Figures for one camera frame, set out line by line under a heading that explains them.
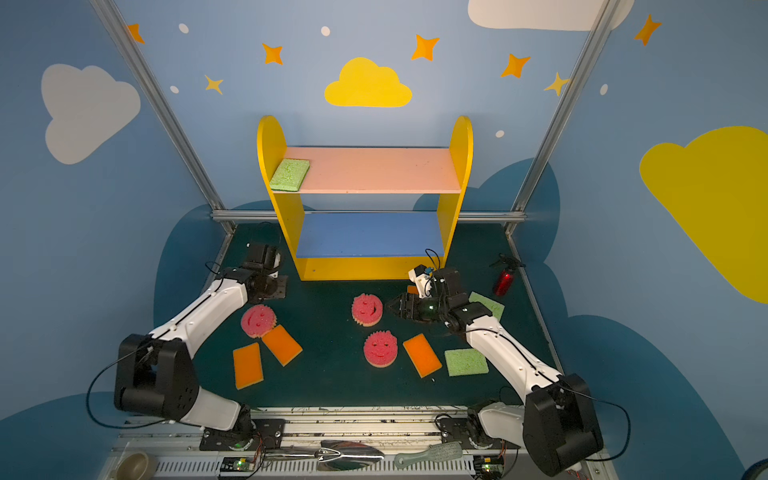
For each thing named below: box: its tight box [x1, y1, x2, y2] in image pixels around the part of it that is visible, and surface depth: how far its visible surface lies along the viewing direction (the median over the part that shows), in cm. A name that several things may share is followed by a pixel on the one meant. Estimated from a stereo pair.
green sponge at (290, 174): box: [270, 158, 311, 192], surface depth 76 cm
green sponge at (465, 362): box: [444, 348, 489, 377], surface depth 87 cm
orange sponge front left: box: [232, 342, 264, 391], surface depth 87 cm
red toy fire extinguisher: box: [489, 253, 526, 296], surface depth 97 cm
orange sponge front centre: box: [402, 333, 443, 379], surface depth 90 cm
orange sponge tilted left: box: [261, 324, 303, 367], surface depth 91 cm
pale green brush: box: [394, 441, 463, 469], surface depth 73 cm
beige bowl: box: [115, 452, 157, 480], surface depth 69 cm
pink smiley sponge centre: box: [351, 293, 383, 327], surface depth 97 cm
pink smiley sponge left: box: [241, 304, 277, 339], surface depth 92 cm
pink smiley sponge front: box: [364, 330, 398, 368], surface depth 88 cm
